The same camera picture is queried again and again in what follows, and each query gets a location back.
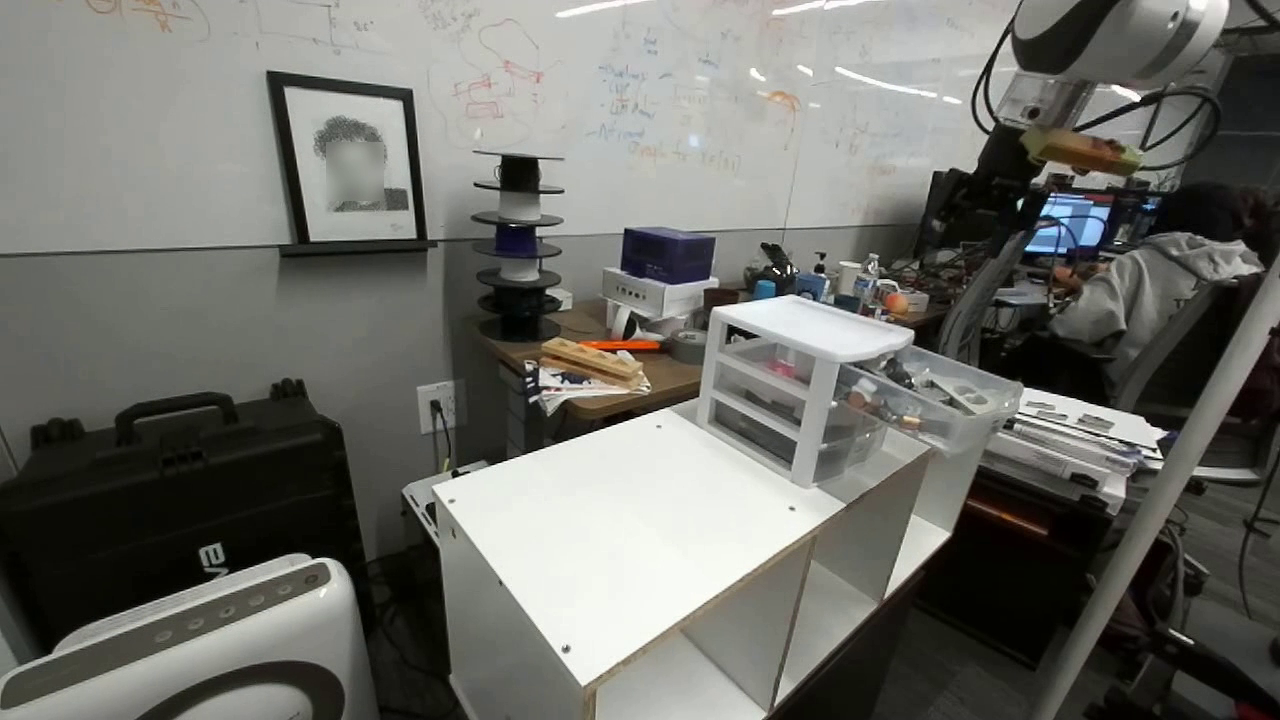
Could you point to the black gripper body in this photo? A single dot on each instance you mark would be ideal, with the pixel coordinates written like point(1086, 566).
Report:
point(1007, 175)

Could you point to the clear drawer with clutter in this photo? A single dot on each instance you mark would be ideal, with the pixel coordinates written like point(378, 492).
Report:
point(946, 395)

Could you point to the clear plastic drawer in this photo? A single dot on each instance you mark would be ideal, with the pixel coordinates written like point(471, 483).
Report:
point(760, 407)
point(753, 436)

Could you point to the lit computer monitor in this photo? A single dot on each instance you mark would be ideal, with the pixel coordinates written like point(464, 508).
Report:
point(1066, 224)

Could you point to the seated person in grey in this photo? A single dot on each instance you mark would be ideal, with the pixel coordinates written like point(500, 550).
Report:
point(1161, 286)

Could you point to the pile of small dark items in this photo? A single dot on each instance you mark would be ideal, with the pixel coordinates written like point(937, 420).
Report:
point(935, 384)

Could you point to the stack of white papers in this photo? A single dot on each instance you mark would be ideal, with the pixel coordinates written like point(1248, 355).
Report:
point(1066, 440)

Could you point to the purple box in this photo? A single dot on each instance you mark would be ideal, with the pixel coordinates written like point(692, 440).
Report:
point(666, 254)

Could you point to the white slanted pole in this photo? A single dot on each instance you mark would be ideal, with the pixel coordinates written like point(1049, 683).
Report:
point(1161, 492)

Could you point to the white cardboard box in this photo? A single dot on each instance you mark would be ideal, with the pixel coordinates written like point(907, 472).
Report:
point(653, 296)

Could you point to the brown wooden desk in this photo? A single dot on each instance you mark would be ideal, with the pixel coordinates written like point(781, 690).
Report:
point(666, 381)

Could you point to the orange utility knife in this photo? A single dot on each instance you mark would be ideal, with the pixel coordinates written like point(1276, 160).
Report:
point(625, 347)

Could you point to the loose printed papers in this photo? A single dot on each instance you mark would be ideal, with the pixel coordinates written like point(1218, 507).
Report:
point(572, 389)

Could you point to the stack of filament spools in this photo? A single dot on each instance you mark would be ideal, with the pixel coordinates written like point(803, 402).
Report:
point(522, 240)

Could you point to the white shelf cabinet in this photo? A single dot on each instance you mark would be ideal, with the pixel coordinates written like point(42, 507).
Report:
point(625, 533)

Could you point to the black framed portrait picture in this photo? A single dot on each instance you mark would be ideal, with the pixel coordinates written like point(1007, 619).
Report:
point(348, 160)

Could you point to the black hard carrying case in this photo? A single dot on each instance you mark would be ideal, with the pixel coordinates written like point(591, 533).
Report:
point(174, 507)

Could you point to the white air purifier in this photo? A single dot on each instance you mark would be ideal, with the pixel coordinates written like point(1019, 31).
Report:
point(201, 643)

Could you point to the yellow taped wrist camera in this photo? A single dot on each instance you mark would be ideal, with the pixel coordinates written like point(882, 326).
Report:
point(1086, 149)

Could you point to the white plastic drawer unit frame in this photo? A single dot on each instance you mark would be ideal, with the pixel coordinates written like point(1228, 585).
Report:
point(813, 326)

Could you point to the wall whiteboard with writing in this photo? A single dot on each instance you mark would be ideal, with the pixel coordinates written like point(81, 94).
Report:
point(601, 94)

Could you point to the white wall outlet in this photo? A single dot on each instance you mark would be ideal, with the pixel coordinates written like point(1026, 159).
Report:
point(436, 407)

